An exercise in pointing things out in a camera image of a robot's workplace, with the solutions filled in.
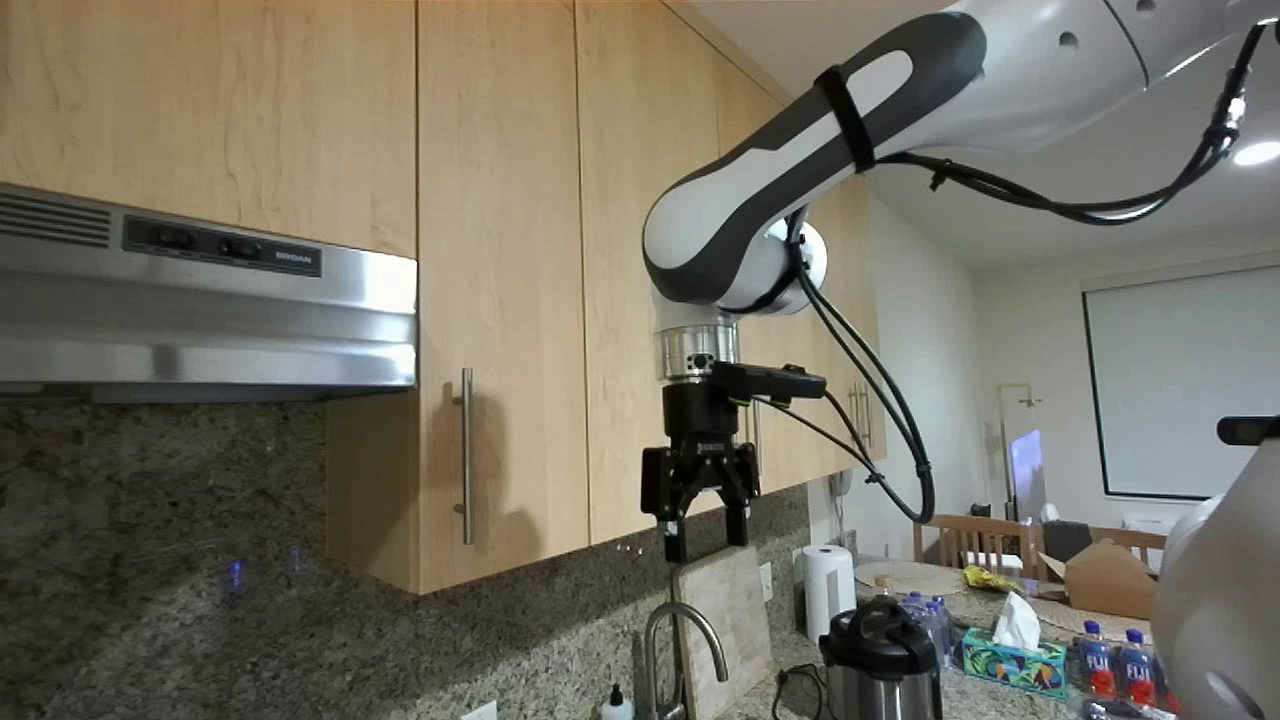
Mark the silver bar door handle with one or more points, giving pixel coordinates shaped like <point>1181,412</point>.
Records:
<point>464,458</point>

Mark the stainless steel range hood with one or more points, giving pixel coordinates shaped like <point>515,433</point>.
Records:
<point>149,306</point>

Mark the light wood cabinet above hood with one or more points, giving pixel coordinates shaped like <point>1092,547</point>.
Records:
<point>265,114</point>

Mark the white projector screen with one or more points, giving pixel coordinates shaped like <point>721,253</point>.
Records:
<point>1165,364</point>

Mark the small white soap bottle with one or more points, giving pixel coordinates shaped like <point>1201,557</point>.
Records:
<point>613,705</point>

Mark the green tissue box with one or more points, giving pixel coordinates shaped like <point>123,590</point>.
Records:
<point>1012,650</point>

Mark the far wood cabinet doors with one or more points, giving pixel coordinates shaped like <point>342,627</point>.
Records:
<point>802,440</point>

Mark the cardboard box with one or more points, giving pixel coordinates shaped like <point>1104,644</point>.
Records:
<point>1104,576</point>

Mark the chrome kitchen faucet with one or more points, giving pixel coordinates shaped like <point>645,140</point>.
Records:
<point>665,659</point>

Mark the white paper towel roll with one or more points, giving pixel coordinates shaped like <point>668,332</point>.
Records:
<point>829,584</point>

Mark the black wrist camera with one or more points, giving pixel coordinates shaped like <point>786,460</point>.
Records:
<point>766,383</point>

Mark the water bottle red label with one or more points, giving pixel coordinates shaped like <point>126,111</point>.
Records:
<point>1089,661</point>

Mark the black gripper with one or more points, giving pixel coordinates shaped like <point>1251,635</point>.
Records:
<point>703,454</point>

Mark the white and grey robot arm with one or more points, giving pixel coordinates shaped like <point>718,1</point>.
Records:
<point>926,95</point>

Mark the light wood cabinet door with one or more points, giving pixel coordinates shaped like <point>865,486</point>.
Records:
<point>645,114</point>
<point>501,283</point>

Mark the wooden dining chair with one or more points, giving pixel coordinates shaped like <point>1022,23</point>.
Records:
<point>977,541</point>

